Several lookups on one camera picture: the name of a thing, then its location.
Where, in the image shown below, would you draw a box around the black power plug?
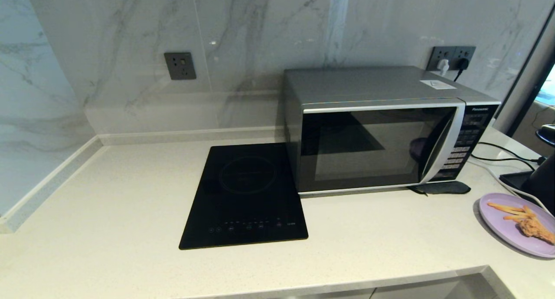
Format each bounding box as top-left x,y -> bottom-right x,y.
454,58 -> 470,82

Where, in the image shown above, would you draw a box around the white paper sticker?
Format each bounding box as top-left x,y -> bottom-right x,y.
419,79 -> 457,90

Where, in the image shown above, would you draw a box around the white power cable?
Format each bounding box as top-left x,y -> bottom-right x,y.
470,159 -> 553,215

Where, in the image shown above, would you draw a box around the grey single wall socket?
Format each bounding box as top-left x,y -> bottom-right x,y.
163,52 -> 196,80

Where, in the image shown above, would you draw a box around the black rubber pad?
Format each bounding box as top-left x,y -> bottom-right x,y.
410,181 -> 471,196

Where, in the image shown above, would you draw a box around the long french fry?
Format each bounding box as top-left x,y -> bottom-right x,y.
487,202 -> 524,213

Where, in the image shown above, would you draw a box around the fried chicken piece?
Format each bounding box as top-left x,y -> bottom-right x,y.
518,217 -> 555,244

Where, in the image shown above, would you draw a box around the black induction cooktop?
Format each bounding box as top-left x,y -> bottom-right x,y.
179,142 -> 309,250

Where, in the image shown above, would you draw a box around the black power cable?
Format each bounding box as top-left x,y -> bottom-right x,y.
478,141 -> 548,164
471,156 -> 536,171

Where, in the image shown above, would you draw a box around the silver microwave oven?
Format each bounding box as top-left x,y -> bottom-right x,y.
283,66 -> 501,195

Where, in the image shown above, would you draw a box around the purple plate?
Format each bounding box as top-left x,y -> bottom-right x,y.
479,193 -> 555,259

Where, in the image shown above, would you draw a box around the grey double wall socket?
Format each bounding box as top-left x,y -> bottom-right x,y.
426,46 -> 477,71

